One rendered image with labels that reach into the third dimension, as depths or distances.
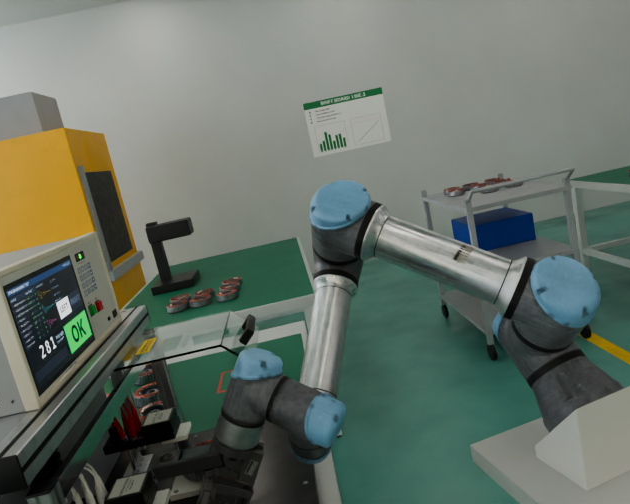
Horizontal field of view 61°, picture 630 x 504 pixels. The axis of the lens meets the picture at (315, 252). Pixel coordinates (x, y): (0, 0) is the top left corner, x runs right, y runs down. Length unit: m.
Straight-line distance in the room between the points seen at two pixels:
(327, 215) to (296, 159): 5.17
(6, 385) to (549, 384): 0.88
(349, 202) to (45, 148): 3.79
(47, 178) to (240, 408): 3.89
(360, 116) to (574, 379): 5.40
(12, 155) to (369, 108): 3.61
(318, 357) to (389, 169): 5.36
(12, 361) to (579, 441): 0.88
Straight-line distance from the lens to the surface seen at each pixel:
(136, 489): 1.00
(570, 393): 1.07
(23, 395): 0.90
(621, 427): 1.08
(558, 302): 0.96
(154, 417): 1.23
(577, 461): 1.06
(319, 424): 0.85
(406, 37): 6.47
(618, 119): 7.38
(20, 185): 4.72
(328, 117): 6.21
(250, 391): 0.88
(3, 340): 0.88
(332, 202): 1.02
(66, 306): 1.04
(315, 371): 1.01
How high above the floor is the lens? 1.39
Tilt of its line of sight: 11 degrees down
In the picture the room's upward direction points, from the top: 12 degrees counter-clockwise
